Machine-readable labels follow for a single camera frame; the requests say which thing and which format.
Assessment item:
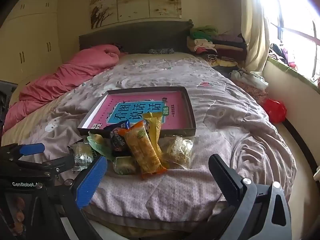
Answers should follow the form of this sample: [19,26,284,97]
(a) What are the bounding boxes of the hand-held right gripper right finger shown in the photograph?
[185,154,292,240]

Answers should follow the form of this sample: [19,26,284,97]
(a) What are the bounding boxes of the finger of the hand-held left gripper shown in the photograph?
[14,155,76,178]
[0,143,46,161]

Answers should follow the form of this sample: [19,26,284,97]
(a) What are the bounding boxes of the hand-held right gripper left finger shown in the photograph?
[54,156,108,240]

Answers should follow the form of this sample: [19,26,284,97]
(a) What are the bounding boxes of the small clear pastry packet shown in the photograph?
[67,141,94,172]

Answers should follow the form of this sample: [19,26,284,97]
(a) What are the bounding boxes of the mint green cake packet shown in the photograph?
[112,156,138,176]

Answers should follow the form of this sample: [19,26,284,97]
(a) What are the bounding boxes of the light green snack packet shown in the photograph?
[87,132,115,161]

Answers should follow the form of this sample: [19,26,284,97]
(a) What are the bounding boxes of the dark blue cookie packet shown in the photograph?
[103,120,132,158]

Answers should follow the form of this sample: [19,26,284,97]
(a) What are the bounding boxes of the clear bag of crumbly pastry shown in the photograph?
[164,135,194,170]

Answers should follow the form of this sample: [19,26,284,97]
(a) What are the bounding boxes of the orange cracker packet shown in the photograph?
[117,120,167,180]

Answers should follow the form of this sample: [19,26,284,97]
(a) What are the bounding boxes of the grey shallow box tray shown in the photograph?
[77,86,197,138]

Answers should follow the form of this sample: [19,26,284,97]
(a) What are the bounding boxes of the yellow snack bar packet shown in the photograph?
[143,112,170,169]

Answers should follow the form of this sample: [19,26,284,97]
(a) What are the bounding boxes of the person's left hand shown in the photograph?
[14,195,26,224]

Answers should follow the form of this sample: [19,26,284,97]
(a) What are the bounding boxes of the pale purple floral bedspread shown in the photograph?
[1,52,297,222]

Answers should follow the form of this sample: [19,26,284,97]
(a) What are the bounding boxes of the pink quilt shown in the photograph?
[2,44,122,133]

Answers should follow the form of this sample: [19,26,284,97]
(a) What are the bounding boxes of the red plastic bag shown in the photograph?
[262,98,287,124]

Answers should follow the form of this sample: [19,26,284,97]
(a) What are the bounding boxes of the pink floral cloth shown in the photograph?
[232,79,269,105]

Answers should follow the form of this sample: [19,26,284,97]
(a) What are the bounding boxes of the white plastic bag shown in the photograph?
[230,69,269,90]

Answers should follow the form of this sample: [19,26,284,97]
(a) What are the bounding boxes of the cream wardrobe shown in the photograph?
[0,0,63,85]

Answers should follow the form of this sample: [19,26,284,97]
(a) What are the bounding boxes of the green windowsill mat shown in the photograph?
[266,56,320,88]

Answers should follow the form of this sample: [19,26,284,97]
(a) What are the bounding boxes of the pile of folded clothes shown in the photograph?
[187,19,248,68]

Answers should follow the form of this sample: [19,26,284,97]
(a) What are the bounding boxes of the clothes on windowsill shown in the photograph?
[269,42,298,69]

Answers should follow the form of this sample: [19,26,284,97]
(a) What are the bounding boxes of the dark patterned cloth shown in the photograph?
[147,47,175,55]

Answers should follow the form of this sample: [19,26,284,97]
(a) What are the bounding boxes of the green garment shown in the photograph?
[189,25,218,39]

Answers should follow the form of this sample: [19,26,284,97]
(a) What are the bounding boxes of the cream curtain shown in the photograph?
[240,0,272,73]

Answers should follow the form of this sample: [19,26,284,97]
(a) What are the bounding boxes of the grey bed headboard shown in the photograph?
[79,20,194,54]

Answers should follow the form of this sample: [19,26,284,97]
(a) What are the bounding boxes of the window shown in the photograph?
[260,0,320,85]

